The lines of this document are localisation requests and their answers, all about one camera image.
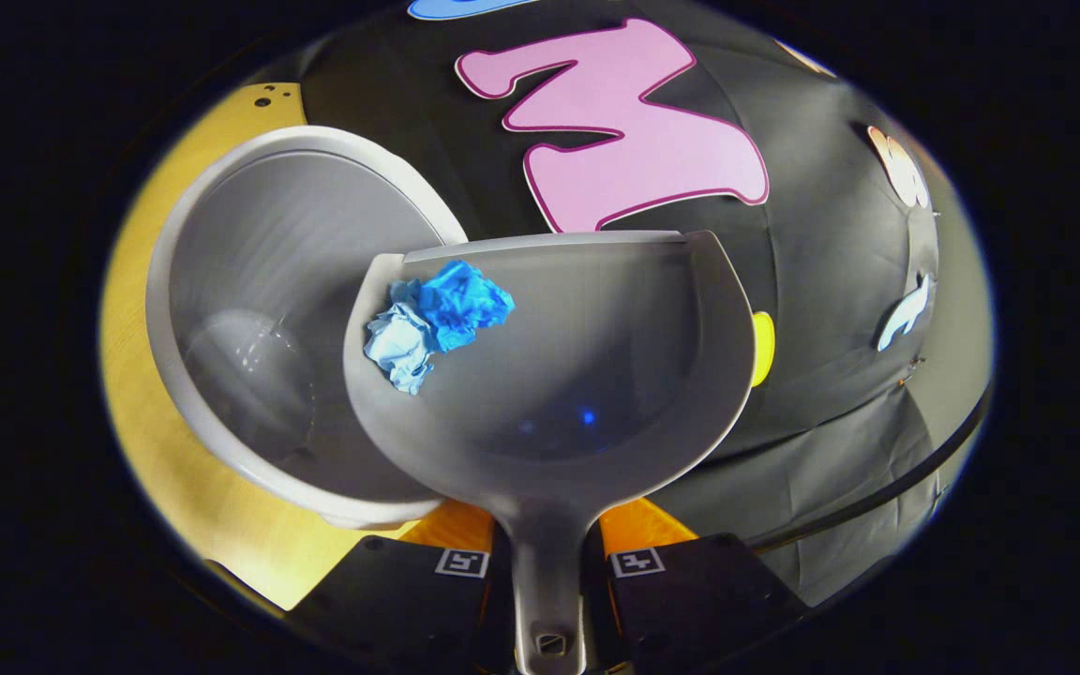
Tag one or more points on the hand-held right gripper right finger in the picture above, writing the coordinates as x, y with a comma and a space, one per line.
690, 595

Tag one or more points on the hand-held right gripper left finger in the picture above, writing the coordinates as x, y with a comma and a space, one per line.
409, 600

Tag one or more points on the grey dustpan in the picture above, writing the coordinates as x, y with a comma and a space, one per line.
596, 375

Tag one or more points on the grey ribbed garbage bin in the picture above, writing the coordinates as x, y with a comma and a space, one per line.
259, 281

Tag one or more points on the black backdrop cloth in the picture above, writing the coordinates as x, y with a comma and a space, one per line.
831, 234

